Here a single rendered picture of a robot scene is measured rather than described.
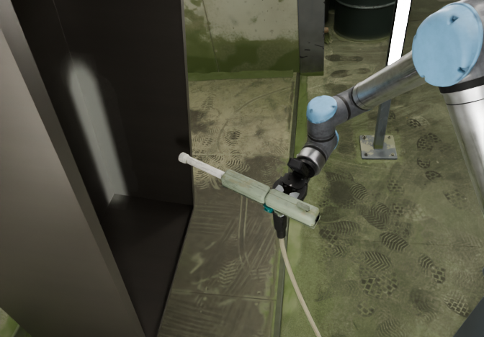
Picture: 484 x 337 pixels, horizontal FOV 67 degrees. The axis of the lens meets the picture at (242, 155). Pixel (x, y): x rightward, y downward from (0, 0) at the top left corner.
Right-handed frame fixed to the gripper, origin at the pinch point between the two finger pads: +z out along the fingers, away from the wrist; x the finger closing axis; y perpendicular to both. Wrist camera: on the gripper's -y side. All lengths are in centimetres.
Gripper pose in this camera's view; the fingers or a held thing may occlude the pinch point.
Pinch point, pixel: (276, 209)
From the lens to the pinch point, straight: 107.0
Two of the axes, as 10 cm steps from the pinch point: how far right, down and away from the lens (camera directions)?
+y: 0.8, 6.7, 7.4
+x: -8.4, -3.5, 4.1
